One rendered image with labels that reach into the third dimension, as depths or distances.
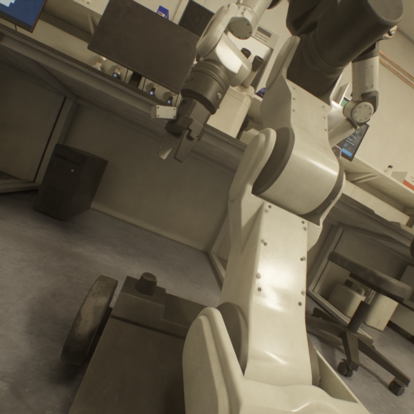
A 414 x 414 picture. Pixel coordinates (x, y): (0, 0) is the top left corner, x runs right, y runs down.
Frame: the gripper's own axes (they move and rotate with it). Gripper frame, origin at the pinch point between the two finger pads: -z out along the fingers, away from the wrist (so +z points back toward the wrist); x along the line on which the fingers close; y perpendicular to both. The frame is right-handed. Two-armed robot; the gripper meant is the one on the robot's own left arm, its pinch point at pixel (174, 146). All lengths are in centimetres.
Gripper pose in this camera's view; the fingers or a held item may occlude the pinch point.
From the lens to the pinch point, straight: 50.4
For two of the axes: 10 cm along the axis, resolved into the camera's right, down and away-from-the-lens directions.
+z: 4.7, -8.9, -0.1
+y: -7.4, -3.8, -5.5
